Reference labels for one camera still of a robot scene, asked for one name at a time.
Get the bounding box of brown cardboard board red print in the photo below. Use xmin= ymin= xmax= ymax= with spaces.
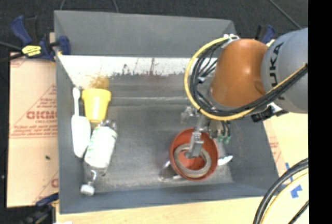
xmin=6 ymin=33 xmax=288 ymax=208

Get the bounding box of yellow plastic cup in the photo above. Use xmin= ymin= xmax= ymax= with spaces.
xmin=81 ymin=88 xmax=113 ymax=124

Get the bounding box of white plastic scoop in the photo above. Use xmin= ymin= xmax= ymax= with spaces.
xmin=71 ymin=87 xmax=92 ymax=159

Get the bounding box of grey tape roll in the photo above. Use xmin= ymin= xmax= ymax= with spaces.
xmin=173 ymin=143 xmax=212 ymax=177

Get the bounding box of red-brown bowl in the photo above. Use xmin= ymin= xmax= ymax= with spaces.
xmin=169 ymin=128 xmax=219 ymax=181

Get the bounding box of black cylinder on white bracket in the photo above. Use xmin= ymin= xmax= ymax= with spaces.
xmin=250 ymin=103 xmax=289 ymax=123

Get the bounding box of grey metal bin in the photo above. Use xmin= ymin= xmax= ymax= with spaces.
xmin=53 ymin=9 xmax=281 ymax=214

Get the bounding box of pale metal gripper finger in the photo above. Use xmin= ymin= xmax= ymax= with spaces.
xmin=181 ymin=106 xmax=198 ymax=124
xmin=187 ymin=132 xmax=205 ymax=159

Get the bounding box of clear plastic bottle white label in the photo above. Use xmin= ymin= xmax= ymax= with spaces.
xmin=79 ymin=119 xmax=119 ymax=197

